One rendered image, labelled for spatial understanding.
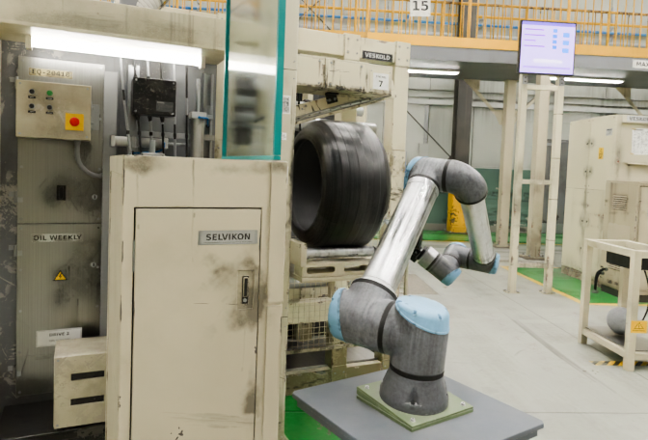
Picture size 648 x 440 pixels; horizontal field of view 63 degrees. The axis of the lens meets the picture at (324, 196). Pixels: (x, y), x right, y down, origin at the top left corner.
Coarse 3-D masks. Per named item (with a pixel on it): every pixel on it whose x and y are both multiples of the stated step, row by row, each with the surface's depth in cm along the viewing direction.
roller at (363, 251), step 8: (312, 248) 222; (320, 248) 223; (328, 248) 225; (336, 248) 226; (344, 248) 228; (352, 248) 229; (360, 248) 231; (368, 248) 232; (312, 256) 221; (320, 256) 223; (328, 256) 224; (336, 256) 226; (344, 256) 228; (352, 256) 230; (360, 256) 231; (368, 256) 234
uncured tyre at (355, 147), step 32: (320, 128) 224; (352, 128) 226; (320, 160) 218; (352, 160) 214; (384, 160) 221; (320, 192) 268; (352, 192) 212; (384, 192) 219; (320, 224) 218; (352, 224) 218
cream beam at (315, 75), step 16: (304, 64) 250; (320, 64) 253; (336, 64) 257; (352, 64) 260; (368, 64) 264; (304, 80) 250; (320, 80) 254; (336, 80) 257; (352, 80) 261; (368, 80) 265; (368, 96) 278
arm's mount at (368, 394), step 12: (372, 384) 155; (360, 396) 152; (372, 396) 148; (384, 408) 143; (456, 408) 145; (468, 408) 146; (396, 420) 139; (408, 420) 137; (420, 420) 137; (432, 420) 138; (444, 420) 140
